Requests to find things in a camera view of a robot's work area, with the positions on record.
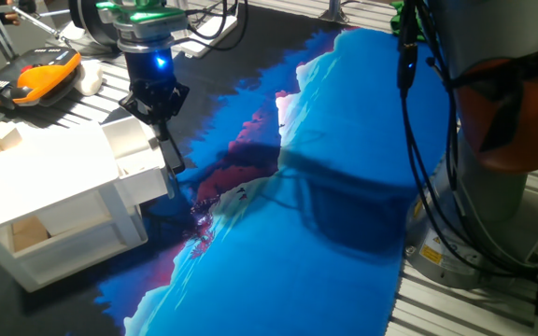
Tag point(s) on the white drawer cabinet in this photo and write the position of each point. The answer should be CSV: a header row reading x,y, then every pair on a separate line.
x,y
40,172

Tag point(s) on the white power strip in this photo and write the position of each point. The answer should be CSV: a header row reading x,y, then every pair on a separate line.
x,y
213,30

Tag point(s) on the blue landscape print mat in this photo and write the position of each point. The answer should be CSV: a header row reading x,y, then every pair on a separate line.
x,y
297,256

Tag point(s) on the green cloth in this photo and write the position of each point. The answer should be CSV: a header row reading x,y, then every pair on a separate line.
x,y
394,23

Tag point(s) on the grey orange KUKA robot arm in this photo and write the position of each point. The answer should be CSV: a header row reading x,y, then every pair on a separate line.
x,y
484,37

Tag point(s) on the pale wooden block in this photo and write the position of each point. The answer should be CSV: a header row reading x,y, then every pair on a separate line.
x,y
5,135

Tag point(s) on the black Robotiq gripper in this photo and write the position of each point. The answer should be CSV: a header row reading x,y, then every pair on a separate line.
x,y
150,70

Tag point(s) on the white foam lump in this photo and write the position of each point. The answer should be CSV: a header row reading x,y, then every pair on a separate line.
x,y
89,77

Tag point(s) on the black round reel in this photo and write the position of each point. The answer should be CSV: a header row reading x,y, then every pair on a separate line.
x,y
87,23

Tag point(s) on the orange black teach pendant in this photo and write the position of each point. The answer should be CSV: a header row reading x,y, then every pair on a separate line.
x,y
35,77

